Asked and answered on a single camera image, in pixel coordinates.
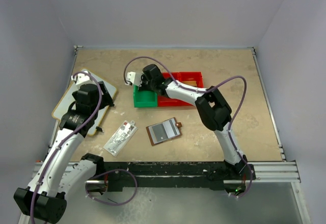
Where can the aluminium frame rail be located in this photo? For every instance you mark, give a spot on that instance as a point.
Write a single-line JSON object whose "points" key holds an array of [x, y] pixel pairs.
{"points": [[266, 172]]}

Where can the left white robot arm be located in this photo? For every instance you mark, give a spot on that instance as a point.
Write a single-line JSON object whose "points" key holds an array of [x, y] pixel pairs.
{"points": [[45, 197]]}

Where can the brown leather card holder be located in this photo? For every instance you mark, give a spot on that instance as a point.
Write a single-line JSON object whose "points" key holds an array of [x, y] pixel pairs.
{"points": [[172, 127]]}

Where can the gold card in bin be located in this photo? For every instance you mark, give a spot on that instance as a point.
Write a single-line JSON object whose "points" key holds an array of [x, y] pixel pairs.
{"points": [[191, 83]]}

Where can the red right plastic bin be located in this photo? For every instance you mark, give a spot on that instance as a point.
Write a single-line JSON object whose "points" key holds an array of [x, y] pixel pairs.
{"points": [[197, 76]]}

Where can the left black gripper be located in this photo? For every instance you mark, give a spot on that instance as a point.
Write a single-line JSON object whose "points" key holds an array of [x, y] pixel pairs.
{"points": [[106, 96]]}

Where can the red middle plastic bin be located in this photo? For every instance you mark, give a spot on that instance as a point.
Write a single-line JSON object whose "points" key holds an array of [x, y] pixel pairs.
{"points": [[168, 102]]}

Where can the grey chip card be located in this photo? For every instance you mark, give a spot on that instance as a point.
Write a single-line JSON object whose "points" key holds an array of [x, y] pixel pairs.
{"points": [[158, 132]]}

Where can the clear plastic packet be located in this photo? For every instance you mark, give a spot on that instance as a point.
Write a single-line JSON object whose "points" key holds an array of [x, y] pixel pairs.
{"points": [[120, 138]]}

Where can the white board yellow rim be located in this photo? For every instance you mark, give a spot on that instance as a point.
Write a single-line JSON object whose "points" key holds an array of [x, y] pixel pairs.
{"points": [[62, 106]]}

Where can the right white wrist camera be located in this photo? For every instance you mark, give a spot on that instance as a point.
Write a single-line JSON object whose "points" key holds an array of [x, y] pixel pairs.
{"points": [[134, 78]]}

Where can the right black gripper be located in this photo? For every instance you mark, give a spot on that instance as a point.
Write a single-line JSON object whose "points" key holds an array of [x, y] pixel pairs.
{"points": [[142, 82]]}

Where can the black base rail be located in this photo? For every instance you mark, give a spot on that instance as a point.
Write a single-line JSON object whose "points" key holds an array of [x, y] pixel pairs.
{"points": [[214, 175]]}

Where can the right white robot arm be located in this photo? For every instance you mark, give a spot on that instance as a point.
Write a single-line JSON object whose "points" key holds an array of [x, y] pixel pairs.
{"points": [[214, 111]]}

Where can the green plastic bin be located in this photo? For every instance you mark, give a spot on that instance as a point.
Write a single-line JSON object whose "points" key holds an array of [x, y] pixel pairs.
{"points": [[144, 99]]}

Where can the red plastic bin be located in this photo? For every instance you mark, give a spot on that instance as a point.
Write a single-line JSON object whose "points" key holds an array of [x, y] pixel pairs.
{"points": [[197, 76], [168, 102]]}

